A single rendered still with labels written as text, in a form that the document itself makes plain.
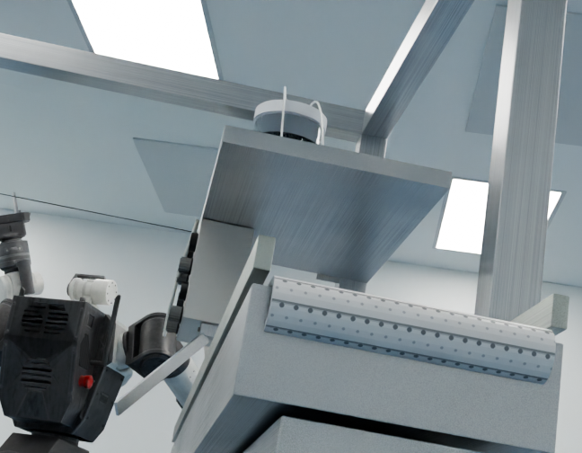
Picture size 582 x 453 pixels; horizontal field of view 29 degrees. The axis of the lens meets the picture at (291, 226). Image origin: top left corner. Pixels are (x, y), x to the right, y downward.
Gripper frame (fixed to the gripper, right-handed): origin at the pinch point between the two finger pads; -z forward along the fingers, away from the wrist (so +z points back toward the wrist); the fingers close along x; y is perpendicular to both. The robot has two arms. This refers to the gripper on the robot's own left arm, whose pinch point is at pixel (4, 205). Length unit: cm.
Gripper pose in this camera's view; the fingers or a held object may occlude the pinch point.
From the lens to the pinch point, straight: 326.8
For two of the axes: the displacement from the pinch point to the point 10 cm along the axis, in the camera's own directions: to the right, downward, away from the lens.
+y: 2.7, -1.4, -9.5
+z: 1.9, 9.8, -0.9
